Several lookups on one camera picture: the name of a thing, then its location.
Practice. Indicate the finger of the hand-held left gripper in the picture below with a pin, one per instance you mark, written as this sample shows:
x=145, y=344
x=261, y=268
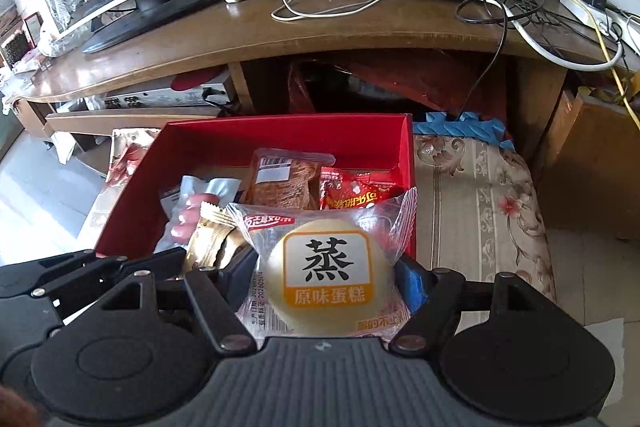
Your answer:
x=100, y=272

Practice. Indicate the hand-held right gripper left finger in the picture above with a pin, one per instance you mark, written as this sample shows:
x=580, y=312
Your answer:
x=235, y=282

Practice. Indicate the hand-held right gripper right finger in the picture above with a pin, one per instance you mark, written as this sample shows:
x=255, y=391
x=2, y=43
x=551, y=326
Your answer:
x=410, y=282

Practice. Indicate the gold snack packet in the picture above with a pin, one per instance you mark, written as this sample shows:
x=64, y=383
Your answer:
x=205, y=242

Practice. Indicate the clear sausage packet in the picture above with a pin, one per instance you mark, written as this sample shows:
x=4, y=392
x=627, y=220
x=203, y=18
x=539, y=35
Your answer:
x=190, y=217

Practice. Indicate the steamed cake packet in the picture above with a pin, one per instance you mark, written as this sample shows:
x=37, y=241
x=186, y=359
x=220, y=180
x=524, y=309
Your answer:
x=325, y=267

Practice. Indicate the red snack packet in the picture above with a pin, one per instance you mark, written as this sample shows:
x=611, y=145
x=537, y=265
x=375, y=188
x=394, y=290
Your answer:
x=350, y=197

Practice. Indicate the orange brown snack packet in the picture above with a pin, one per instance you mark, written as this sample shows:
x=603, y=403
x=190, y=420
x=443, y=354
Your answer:
x=285, y=182

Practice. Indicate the red cardboard box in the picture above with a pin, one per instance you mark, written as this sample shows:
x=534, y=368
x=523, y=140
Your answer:
x=280, y=134

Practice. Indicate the floral cloth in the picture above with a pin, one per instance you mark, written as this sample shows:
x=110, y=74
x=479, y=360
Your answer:
x=475, y=217

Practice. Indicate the blue foam mat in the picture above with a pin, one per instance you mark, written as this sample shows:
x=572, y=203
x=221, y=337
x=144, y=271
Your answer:
x=450, y=124

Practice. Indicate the silver amplifier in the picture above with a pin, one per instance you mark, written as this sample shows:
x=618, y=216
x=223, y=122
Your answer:
x=165, y=98

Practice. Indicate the red plastic bag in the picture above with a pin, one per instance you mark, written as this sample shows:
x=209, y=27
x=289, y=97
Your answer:
x=440, y=87

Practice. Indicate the brown cardboard box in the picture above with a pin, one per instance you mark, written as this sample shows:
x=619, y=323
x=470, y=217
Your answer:
x=590, y=167

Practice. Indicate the wooden tv cabinet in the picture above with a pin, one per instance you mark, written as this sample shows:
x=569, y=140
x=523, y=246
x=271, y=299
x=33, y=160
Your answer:
x=350, y=32

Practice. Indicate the white power strip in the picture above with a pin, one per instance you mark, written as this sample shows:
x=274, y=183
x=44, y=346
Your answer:
x=585, y=12

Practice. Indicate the small picture frame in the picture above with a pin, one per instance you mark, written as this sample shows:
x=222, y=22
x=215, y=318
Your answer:
x=32, y=29

